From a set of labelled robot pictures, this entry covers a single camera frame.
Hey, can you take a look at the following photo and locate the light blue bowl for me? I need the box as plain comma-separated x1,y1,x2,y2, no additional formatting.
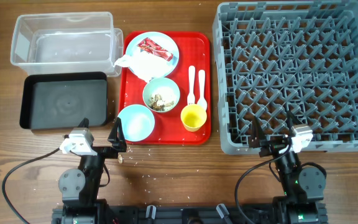
118,105,155,142

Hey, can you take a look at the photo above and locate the light blue plate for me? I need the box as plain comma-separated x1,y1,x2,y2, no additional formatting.
125,32,180,77

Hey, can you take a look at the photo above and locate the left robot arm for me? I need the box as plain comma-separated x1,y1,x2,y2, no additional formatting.
52,118,127,224

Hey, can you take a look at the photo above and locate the grey dishwasher rack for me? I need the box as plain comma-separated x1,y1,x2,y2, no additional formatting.
213,1,358,154

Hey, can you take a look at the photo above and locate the red serving tray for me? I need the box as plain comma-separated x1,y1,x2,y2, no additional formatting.
118,31,211,145

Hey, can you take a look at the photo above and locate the white napkin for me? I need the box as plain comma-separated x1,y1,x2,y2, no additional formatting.
114,51,172,83

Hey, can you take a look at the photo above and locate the food crumb on table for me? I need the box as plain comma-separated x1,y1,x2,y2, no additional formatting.
117,154,124,164

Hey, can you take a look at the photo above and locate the black plastic tray bin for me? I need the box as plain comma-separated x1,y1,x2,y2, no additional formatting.
19,72,108,130

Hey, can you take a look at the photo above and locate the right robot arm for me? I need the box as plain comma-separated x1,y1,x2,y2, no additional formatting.
244,111,328,223

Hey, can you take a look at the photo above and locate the white plastic fork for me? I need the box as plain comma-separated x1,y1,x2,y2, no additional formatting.
187,65,196,105

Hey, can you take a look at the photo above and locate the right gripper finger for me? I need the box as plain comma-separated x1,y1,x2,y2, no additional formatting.
286,111,301,128
250,116,265,144

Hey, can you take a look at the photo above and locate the white plastic spoon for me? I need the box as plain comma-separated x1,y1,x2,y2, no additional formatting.
197,70,208,110

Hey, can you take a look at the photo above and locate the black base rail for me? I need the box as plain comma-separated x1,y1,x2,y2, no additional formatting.
50,203,328,224

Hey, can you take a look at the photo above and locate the clear plastic bin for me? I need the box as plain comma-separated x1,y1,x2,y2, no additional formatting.
10,12,124,77

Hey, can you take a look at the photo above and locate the pale green bowl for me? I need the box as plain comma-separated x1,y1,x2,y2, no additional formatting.
142,78,180,113

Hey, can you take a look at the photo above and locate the yellow plastic cup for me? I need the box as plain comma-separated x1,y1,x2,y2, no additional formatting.
180,104,207,132

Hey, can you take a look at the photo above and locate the red snack wrapper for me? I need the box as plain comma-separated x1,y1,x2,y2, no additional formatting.
137,37,173,62

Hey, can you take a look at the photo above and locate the food scraps and rice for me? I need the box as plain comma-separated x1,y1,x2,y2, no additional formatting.
149,94,175,112

